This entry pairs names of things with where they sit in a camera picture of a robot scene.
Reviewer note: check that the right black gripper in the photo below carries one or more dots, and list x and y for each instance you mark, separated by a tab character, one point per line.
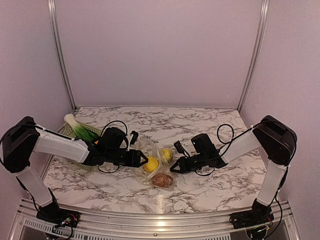
181	161

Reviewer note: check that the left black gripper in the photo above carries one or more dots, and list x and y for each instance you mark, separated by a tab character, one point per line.
134	161

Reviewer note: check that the fake yellow lemon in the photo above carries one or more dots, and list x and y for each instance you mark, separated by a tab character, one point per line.
152	164

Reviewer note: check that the fake yellow corn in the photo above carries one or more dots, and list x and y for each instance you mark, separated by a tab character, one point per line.
166	155

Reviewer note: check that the clear polka dot zip bag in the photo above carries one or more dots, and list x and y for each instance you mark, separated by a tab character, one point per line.
156	172

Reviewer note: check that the fake brown potato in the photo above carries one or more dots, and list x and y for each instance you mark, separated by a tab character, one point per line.
162	180

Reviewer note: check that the fake green bok choy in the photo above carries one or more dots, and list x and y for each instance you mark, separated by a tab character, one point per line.
82	131

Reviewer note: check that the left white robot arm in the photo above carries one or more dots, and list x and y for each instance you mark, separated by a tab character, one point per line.
26	137

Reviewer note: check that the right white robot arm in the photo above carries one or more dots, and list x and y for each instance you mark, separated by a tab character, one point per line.
275	139

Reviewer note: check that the pale green plastic basket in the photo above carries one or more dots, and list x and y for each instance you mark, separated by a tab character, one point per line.
67	131

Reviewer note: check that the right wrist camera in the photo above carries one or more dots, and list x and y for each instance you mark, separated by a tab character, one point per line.
180	149

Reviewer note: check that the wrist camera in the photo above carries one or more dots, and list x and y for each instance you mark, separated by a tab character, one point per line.
180	149
134	136

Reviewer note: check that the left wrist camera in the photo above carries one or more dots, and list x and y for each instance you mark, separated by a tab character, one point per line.
134	136

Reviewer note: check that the front aluminium table rail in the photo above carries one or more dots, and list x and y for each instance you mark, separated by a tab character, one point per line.
108	225

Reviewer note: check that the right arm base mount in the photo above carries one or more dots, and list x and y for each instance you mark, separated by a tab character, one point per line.
258	214

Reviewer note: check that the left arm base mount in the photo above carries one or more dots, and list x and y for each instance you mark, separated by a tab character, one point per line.
61	217

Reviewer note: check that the left aluminium frame post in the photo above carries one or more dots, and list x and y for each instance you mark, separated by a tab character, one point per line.
59	51

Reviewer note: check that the aluminium frame post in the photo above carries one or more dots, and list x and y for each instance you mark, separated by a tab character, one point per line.
260	34
59	51

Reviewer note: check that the right aluminium frame post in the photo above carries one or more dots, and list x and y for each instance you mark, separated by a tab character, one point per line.
260	34

